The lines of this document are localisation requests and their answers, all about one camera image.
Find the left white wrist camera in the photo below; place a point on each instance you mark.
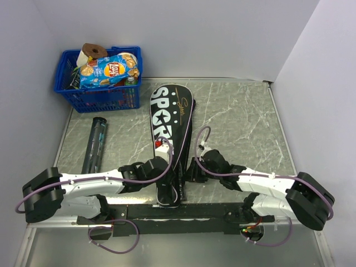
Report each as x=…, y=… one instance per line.
x=164, y=151

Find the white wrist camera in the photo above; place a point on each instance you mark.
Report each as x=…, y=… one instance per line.
x=164, y=151
x=203, y=146

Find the blue plastic shopping basket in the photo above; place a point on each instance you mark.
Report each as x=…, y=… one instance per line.
x=115, y=97

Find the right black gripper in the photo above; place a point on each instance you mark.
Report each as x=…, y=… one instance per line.
x=192, y=173

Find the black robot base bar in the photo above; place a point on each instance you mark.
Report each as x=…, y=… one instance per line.
x=224, y=218

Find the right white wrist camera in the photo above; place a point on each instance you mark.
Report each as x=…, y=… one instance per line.
x=203, y=146

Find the aluminium rail frame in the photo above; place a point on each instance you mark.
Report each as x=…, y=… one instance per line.
x=55, y=222

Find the blue Lays chips bag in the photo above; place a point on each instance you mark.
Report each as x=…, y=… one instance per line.
x=108, y=71

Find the white paper towel roll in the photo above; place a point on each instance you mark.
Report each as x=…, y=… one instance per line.
x=82, y=59

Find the dark green package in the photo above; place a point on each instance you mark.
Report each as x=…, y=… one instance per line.
x=75, y=80

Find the black SPORT racket bag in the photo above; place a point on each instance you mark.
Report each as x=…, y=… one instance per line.
x=171, y=109

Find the black shuttlecock tube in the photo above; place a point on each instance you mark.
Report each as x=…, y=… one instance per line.
x=94, y=150

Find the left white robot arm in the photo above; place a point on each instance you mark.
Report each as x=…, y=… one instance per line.
x=51, y=193

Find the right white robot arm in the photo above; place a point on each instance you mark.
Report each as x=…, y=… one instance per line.
x=298, y=197

